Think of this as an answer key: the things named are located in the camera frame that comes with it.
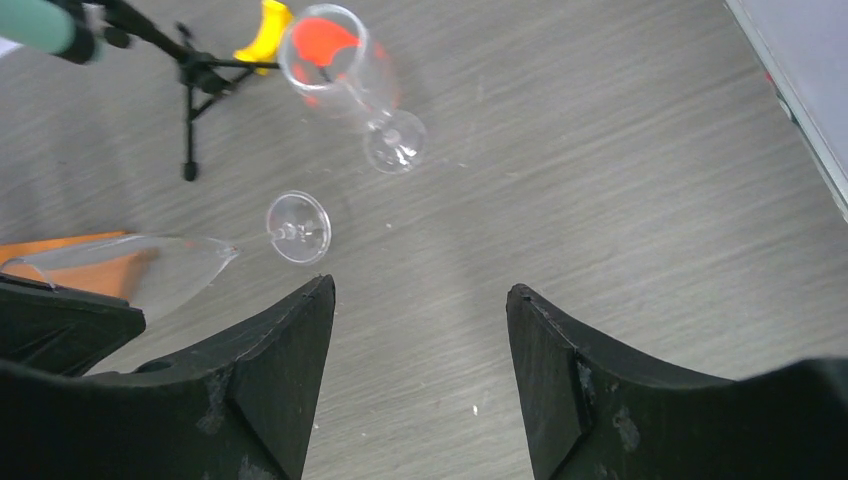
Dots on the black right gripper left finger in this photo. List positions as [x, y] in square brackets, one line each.
[239, 404]

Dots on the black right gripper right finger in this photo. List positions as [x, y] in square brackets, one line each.
[594, 407]

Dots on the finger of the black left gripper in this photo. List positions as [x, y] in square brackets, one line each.
[62, 331]

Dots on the clear tall flute glass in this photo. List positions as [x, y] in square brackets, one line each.
[297, 227]

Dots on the clear stemmed wine glass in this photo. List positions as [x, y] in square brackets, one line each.
[393, 140]

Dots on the orange wooden rack base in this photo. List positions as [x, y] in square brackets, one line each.
[110, 263]

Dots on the black tripod mic stand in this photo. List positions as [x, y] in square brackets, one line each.
[206, 78]

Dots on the mint green microphone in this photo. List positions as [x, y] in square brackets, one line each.
[58, 28]

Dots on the orange rectangular block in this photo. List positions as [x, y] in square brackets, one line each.
[334, 63]

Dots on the yellow curved block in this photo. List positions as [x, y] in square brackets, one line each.
[275, 18]

